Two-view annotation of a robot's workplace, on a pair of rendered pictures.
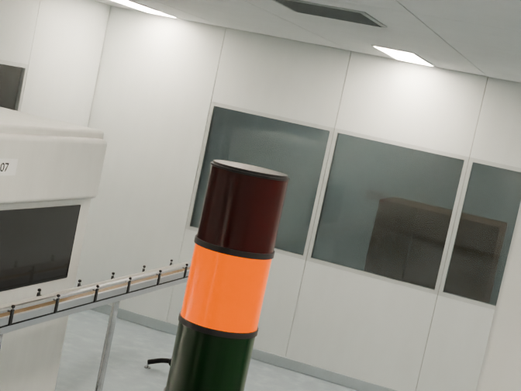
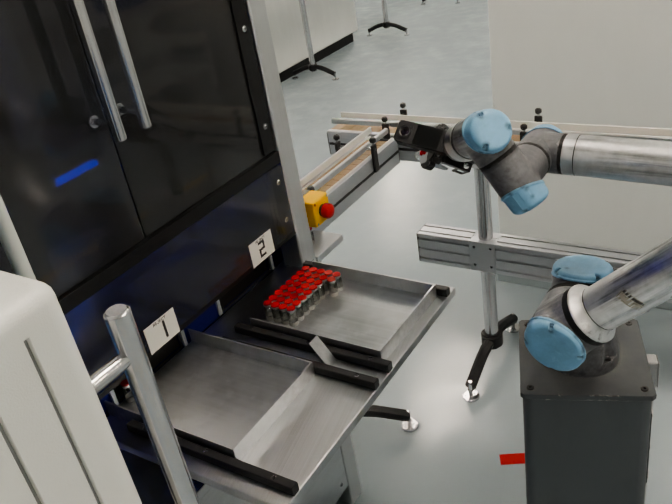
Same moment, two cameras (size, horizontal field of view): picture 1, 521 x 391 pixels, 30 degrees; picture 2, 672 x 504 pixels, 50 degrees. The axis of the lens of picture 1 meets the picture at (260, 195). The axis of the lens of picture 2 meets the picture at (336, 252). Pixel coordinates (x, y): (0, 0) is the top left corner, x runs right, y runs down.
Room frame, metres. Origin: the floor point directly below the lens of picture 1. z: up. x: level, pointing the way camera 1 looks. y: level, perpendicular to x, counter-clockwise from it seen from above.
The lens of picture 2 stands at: (-0.90, -0.69, 1.81)
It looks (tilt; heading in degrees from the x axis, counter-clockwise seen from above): 29 degrees down; 18
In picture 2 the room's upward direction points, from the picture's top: 10 degrees counter-clockwise
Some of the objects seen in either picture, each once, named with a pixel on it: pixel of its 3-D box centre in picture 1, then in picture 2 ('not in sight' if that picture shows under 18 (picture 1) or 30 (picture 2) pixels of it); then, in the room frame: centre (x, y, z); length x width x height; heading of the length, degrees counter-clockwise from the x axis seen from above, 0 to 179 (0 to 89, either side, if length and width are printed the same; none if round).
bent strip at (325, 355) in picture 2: not in sight; (343, 357); (0.21, -0.29, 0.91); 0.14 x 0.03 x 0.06; 72
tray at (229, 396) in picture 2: not in sight; (210, 388); (0.12, -0.03, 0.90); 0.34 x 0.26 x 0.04; 72
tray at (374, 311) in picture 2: not in sight; (343, 307); (0.41, -0.25, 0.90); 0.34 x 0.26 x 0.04; 71
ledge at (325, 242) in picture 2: not in sight; (309, 244); (0.75, -0.07, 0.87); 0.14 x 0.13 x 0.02; 72
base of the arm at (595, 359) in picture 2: not in sight; (581, 335); (0.39, -0.76, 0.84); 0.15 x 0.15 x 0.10
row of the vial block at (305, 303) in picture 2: not in sight; (311, 297); (0.44, -0.17, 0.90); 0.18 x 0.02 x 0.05; 161
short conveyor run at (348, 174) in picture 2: not in sight; (328, 182); (1.04, -0.06, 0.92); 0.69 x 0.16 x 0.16; 162
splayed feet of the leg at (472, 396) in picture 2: not in sight; (492, 346); (1.33, -0.50, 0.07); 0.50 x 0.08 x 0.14; 162
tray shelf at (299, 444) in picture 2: not in sight; (287, 356); (0.26, -0.15, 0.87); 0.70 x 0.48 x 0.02; 162
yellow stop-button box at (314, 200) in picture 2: not in sight; (311, 208); (0.72, -0.11, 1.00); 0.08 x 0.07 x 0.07; 72
